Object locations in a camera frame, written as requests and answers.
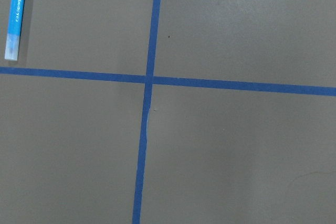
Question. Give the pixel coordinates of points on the blue highlighter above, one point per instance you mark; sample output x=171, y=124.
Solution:
x=15, y=19

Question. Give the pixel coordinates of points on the blue tape grid lines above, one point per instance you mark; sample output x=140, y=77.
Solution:
x=149, y=79

